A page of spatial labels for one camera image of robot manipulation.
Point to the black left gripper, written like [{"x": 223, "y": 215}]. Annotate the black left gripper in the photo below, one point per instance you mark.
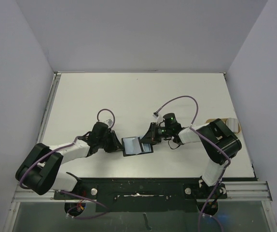
[{"x": 116, "y": 145}]

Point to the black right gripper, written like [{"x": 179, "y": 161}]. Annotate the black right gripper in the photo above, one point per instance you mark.
[{"x": 153, "y": 134}]

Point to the white card with black stripe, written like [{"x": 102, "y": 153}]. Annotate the white card with black stripe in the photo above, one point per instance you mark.
[{"x": 146, "y": 148}]

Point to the black leather card holder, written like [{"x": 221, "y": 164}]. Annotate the black leather card holder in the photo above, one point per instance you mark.
[{"x": 133, "y": 146}]

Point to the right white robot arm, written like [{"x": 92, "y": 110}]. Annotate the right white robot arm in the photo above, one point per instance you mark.
[{"x": 219, "y": 141}]

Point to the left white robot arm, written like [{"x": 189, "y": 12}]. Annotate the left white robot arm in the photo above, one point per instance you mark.
[{"x": 69, "y": 152}]

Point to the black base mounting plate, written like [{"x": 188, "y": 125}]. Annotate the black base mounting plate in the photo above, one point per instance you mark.
[{"x": 145, "y": 194}]

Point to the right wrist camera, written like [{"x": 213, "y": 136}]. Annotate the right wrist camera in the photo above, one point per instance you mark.
[{"x": 157, "y": 118}]

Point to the right aluminium rail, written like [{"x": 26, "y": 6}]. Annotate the right aluminium rail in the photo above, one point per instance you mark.
[{"x": 248, "y": 191}]

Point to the aluminium rail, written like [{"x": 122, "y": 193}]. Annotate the aluminium rail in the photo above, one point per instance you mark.
[
  {"x": 49, "y": 108},
  {"x": 248, "y": 191}
]

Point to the left aluminium rail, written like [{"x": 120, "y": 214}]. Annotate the left aluminium rail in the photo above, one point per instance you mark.
[{"x": 49, "y": 108}]

